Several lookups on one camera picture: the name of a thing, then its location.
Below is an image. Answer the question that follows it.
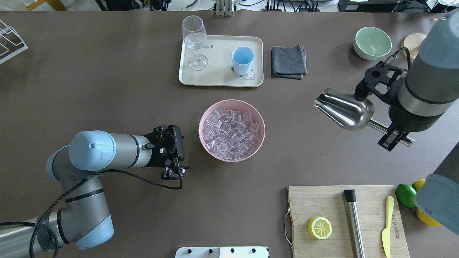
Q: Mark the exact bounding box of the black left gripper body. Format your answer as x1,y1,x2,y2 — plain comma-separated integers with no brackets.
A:
143,125,176,168

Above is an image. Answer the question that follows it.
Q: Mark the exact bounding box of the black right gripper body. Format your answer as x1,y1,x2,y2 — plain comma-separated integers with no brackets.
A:
388,106,436,133

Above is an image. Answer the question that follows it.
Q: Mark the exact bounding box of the steel ice scoop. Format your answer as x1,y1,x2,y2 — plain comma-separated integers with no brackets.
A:
313,88,415,147

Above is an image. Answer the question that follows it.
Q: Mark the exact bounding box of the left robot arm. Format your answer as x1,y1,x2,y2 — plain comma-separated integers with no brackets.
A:
1,125,188,258

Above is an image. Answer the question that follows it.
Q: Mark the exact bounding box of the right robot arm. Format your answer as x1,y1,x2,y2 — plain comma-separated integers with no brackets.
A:
387,9,458,234

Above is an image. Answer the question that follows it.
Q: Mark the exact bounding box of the clear ice cubes pile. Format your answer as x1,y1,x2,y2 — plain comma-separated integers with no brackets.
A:
203,107,260,160

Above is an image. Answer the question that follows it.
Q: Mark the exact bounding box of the wooden cup stand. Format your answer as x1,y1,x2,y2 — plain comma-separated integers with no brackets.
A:
401,17,447,61

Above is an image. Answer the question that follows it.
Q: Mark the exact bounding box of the light blue cup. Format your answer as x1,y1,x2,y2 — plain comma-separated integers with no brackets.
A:
231,46,254,76

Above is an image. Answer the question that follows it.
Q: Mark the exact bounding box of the upper yellow lemon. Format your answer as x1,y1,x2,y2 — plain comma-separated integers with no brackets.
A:
411,178,426,192

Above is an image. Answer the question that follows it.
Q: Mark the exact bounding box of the yellow lemon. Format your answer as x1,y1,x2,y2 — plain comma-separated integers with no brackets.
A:
411,178,426,192
416,209,442,227

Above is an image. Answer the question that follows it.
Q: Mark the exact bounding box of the green lime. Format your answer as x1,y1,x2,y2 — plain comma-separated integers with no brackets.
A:
395,183,417,209

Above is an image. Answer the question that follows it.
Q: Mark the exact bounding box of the pink bowl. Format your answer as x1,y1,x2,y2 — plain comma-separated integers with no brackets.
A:
199,100,266,162

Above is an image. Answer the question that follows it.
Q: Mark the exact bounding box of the green bowl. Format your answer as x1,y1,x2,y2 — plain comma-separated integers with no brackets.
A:
354,27,392,60

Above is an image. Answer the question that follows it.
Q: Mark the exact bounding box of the lower yellow lemon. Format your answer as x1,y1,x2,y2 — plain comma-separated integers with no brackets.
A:
416,209,442,227

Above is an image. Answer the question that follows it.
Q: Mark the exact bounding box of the cream serving tray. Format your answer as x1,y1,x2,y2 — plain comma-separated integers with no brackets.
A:
178,35,264,87

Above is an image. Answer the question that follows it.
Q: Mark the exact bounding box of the yellow plastic knife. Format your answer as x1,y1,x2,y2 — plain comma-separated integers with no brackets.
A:
381,196,394,258

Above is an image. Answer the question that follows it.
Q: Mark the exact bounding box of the bamboo cutting board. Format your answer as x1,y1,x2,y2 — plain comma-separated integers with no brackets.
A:
287,186,410,258

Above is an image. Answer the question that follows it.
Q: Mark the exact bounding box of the steel muddler black tip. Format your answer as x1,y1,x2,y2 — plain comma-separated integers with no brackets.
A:
343,189,366,258

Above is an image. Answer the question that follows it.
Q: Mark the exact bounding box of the half lemon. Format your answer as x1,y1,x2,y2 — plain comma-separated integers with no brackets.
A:
308,216,332,240

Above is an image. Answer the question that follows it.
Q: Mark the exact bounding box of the clear wine glass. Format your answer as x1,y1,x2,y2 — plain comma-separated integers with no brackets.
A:
182,16,208,71

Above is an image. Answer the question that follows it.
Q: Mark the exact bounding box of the grey folded cloth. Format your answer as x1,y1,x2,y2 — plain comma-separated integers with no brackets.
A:
271,44,308,80

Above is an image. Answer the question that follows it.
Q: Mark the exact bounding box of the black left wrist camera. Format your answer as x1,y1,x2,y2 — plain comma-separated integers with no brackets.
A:
170,125,185,162

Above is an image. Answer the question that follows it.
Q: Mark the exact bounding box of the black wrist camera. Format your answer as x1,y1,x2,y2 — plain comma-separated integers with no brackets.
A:
354,61,408,105
170,125,185,162

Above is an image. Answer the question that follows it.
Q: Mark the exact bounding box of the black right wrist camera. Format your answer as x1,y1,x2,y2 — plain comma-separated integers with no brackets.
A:
354,61,408,105

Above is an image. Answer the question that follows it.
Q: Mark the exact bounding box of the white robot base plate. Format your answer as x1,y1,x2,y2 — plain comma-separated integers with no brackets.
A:
175,245,270,258

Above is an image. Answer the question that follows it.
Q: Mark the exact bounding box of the aluminium camera mount post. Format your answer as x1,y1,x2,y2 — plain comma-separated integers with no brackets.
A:
215,0,234,17

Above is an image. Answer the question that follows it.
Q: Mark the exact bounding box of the white wire rack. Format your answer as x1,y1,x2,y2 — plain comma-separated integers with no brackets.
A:
0,20,28,64

